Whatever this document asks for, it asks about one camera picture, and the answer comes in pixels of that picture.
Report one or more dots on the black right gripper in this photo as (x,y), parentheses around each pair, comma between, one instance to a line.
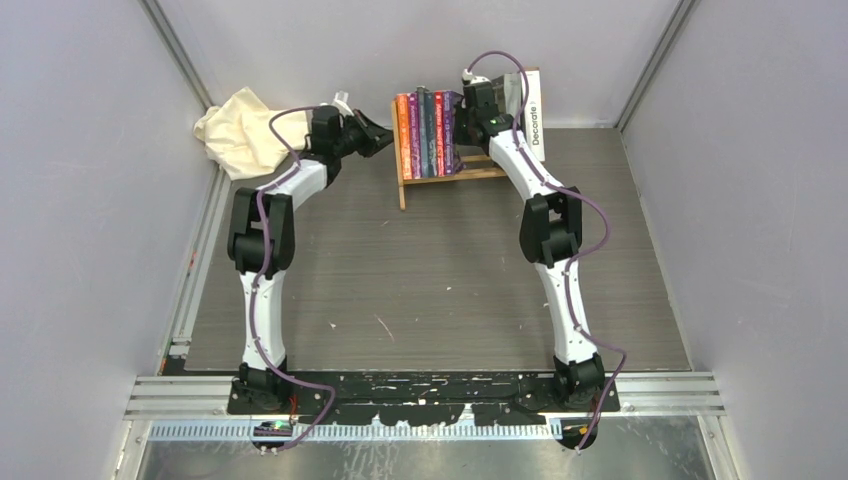
(458,111)

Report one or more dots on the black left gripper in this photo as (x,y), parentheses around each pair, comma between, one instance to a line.
(379,134)

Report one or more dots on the purple yellow treehouse book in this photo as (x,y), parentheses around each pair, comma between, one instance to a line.
(450,159)

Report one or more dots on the red treehouse book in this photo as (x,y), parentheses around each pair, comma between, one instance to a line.
(438,124)

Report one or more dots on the wooden book rack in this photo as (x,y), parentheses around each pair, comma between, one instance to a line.
(471,164)

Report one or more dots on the orange treehouse book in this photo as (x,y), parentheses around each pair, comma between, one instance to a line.
(403,130)

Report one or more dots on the white Decorate book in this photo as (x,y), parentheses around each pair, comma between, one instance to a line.
(533,114)

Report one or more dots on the purple cartoon book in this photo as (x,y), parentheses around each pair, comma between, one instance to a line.
(414,133)

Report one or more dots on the floral white book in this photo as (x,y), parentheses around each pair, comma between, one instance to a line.
(429,108)

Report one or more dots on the grey ianra book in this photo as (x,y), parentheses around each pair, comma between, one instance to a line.
(508,91)

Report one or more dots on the dark blue book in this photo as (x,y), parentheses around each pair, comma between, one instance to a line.
(423,146)

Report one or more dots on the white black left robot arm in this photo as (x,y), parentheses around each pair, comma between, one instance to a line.
(262,241)

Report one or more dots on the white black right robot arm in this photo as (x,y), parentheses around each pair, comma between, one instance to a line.
(550,236)

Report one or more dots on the cream cloth bag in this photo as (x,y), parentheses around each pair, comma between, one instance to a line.
(241,137)

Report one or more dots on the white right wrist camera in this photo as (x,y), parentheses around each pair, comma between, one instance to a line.
(469,79)

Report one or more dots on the black mounting base plate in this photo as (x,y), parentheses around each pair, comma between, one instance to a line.
(424,399)

